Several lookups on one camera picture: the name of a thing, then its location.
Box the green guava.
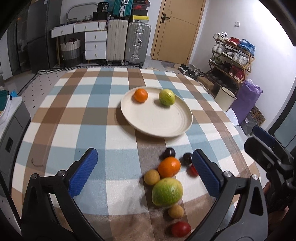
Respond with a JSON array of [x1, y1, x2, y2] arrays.
[[152, 178, 184, 207]]

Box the small orange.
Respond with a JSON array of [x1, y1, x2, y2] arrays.
[[157, 157, 181, 178]]

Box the yellow-green guava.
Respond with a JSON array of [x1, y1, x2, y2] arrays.
[[159, 89, 176, 106]]

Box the large orange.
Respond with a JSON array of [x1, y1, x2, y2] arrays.
[[133, 88, 148, 103]]

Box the red tomato near plums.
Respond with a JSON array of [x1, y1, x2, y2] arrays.
[[187, 164, 199, 177]]

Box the dark plum right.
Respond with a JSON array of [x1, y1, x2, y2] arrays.
[[183, 153, 192, 166]]

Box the dark plum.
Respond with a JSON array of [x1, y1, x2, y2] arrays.
[[163, 147, 176, 159], [183, 153, 192, 166]]

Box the yellow longan lower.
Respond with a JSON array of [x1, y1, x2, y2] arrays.
[[168, 205, 184, 219]]

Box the yellow longan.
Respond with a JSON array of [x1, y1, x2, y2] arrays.
[[144, 169, 160, 185], [168, 205, 184, 219]]

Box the dark plum left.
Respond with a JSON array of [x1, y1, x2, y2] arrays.
[[163, 147, 176, 159]]

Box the red tomato near edge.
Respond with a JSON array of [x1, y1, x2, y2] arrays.
[[171, 221, 191, 237]]

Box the yellow longan upper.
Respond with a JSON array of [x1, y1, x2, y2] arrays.
[[144, 169, 160, 185]]

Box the checkered tablecloth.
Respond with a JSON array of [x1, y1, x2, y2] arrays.
[[12, 68, 258, 240]]

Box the purple bag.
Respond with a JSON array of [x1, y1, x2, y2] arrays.
[[230, 79, 263, 124]]

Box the white bucket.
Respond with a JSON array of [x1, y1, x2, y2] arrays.
[[215, 86, 237, 111]]

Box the cream round plate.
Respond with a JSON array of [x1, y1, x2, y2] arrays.
[[120, 86, 193, 138]]

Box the wooden shoe rack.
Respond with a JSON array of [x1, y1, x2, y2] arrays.
[[208, 32, 256, 92]]

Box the woven laundry basket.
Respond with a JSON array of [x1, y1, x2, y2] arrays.
[[60, 38, 81, 67]]

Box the beige suitcase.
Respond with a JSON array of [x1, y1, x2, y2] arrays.
[[106, 20, 128, 65]]

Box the white drawer desk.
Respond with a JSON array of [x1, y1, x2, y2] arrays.
[[51, 20, 107, 60]]

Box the black glass cabinet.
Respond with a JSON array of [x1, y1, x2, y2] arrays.
[[7, 5, 31, 75]]

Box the silver aluminium suitcase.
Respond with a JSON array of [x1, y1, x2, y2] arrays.
[[124, 22, 151, 66]]

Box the wooden door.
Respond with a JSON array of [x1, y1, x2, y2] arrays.
[[151, 0, 206, 64]]

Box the dark grey refrigerator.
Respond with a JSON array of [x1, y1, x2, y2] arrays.
[[27, 0, 62, 73]]

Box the oval mirror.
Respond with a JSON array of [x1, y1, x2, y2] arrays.
[[61, 1, 98, 23]]

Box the teal suitcase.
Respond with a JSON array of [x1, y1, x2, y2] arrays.
[[112, 0, 133, 18]]

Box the stacked shoe boxes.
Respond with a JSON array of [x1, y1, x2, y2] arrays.
[[132, 0, 150, 23]]

